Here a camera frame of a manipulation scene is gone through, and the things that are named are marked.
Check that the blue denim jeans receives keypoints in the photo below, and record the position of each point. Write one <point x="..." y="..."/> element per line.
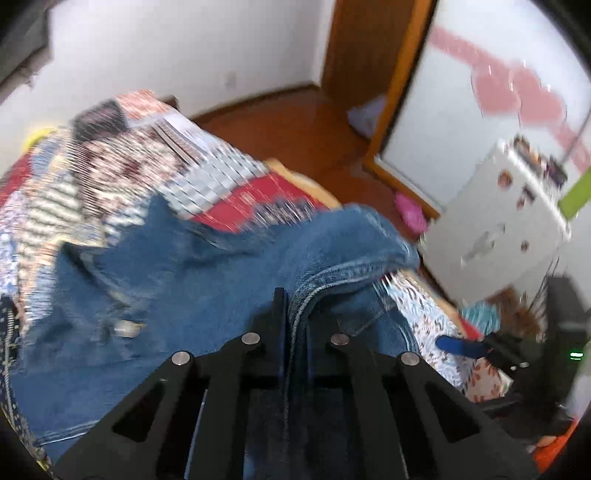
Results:
<point x="221" y="277"/>

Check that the yellow object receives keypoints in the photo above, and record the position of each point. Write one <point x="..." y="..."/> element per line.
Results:
<point x="38" y="137"/>

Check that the green panel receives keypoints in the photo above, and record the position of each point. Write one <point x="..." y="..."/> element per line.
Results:
<point x="577" y="194"/>

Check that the teal patterned cloth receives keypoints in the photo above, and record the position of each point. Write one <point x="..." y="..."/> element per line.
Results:
<point x="481" y="318"/>

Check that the patchwork printed blanket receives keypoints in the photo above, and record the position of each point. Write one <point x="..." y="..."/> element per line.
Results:
<point x="115" y="175"/>

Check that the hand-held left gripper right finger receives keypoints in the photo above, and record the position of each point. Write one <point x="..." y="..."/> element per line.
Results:
<point x="310" y="356"/>

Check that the wardrobe sliding door pink print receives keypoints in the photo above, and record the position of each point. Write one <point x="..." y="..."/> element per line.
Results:
<point x="480" y="97"/>

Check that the white appliance with stickers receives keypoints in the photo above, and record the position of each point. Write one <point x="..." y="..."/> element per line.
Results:
<point x="498" y="221"/>

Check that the navy patterned cloth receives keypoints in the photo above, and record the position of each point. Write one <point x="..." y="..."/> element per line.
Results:
<point x="11" y="383"/>

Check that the pink slipper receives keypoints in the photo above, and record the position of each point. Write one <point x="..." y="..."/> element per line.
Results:
<point x="412" y="216"/>

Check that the brown wooden door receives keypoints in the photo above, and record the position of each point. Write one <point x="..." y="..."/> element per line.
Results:
<point x="364" y="50"/>

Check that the pale plastic bag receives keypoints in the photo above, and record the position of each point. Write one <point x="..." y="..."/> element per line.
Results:
<point x="368" y="116"/>

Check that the dark grey curtain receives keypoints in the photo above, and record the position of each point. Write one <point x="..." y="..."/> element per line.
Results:
<point x="21" y="41"/>

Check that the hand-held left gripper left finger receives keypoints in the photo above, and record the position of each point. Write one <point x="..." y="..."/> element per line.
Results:
<point x="280" y="333"/>

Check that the orange object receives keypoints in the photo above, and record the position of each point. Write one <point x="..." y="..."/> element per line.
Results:
<point x="554" y="448"/>

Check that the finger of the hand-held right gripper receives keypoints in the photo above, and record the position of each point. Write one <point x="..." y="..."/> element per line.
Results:
<point x="457" y="346"/>

